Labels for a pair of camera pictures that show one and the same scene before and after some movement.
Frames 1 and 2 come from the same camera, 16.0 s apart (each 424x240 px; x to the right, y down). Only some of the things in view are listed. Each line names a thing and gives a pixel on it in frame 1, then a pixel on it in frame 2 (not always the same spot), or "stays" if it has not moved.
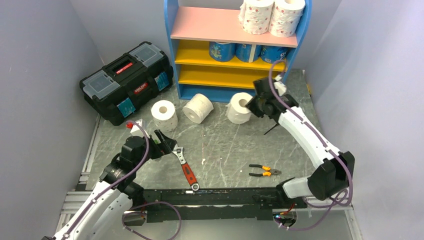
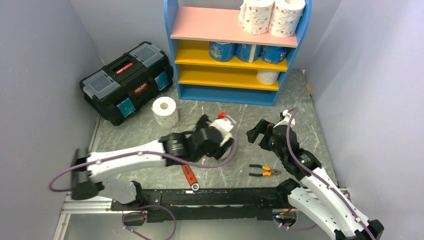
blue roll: (222, 52) stays
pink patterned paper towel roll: (285, 17) stays
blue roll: (243, 52) stays
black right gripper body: (260, 111) -> (267, 142)
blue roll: (272, 53) stays
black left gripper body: (155, 150) -> (203, 122)
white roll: (237, 112) -> (267, 77)
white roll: (254, 15) stays
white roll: (164, 115) stays
